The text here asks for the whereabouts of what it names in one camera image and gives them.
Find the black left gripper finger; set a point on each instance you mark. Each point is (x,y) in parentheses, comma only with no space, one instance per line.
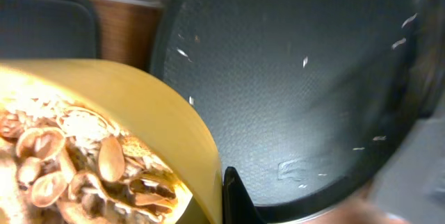
(236,203)

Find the yellow bowl with food scraps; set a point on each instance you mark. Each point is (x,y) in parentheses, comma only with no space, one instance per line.
(148,108)

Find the grey plastic dishwasher rack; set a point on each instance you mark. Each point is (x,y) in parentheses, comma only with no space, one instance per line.
(410,188)

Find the round black tray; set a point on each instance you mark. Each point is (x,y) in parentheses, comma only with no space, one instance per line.
(306,99)

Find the black rectangular tray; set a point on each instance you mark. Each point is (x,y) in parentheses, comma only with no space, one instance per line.
(35,29)

